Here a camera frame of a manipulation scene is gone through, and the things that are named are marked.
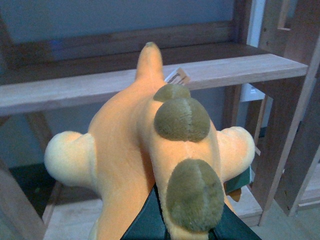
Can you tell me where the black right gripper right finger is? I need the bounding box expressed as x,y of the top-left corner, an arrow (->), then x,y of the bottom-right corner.
208,204 -> 261,240

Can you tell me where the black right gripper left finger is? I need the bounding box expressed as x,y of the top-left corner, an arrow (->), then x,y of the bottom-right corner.
121,184 -> 167,240

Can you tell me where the orange plush dinosaur toy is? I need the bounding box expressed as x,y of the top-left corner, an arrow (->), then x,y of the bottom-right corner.
44,42 -> 255,240

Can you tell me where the paper toy hang tag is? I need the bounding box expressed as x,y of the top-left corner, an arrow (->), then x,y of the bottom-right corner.
164,67 -> 191,85

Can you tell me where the wooden shelf unit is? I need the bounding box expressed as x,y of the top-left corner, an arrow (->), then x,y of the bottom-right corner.
0,0 -> 320,240

